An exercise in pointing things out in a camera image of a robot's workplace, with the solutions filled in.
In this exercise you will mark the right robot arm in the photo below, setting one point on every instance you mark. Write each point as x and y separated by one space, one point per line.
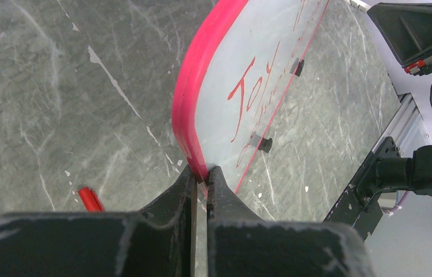
409 174

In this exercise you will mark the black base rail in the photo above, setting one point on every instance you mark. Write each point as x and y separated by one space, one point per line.
357 206

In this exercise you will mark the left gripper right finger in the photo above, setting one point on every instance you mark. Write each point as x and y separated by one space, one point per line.
240 243

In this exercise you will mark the red marker cap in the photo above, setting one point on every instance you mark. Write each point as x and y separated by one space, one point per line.
90 200

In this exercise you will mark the aluminium frame rail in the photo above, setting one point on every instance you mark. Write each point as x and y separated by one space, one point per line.
402 243

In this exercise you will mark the red capped whiteboard marker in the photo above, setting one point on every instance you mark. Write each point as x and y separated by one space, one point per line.
360 5

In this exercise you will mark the red framed whiteboard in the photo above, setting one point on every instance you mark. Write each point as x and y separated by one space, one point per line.
233 79

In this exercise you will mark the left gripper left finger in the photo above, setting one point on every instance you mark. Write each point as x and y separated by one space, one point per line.
157 240

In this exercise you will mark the black whiteboard foot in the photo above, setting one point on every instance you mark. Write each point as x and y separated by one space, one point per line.
265 145
299 68

